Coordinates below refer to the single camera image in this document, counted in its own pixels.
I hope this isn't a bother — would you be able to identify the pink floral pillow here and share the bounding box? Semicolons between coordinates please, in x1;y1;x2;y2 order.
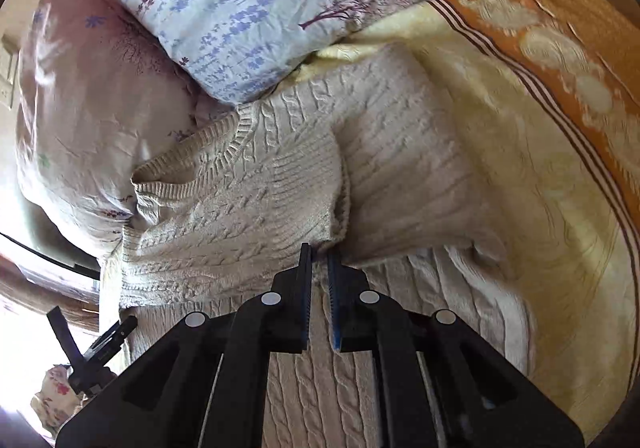
14;0;236;261

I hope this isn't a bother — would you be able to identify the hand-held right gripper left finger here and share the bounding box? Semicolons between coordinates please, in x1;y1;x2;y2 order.
55;243;314;448

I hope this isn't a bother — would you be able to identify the yellow patterned bedsheet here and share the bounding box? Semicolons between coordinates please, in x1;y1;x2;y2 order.
280;3;632;444

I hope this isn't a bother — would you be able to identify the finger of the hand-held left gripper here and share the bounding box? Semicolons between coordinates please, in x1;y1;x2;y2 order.
46;307;85;371
82;315;139;363

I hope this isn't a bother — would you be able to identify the floral cloth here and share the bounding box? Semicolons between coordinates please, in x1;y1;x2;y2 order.
30;363;83;439

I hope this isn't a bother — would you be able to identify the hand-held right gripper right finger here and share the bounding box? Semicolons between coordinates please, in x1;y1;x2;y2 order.
327;249;585;448

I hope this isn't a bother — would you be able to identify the light blue lavender print pillow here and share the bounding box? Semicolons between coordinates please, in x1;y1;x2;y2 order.
60;0;548;105

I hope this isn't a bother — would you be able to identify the orange striped blanket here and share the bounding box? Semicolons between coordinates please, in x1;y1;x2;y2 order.
430;0;640;249

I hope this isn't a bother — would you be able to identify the cream cable knit sweater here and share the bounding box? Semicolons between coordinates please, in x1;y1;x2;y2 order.
100;44;538;448

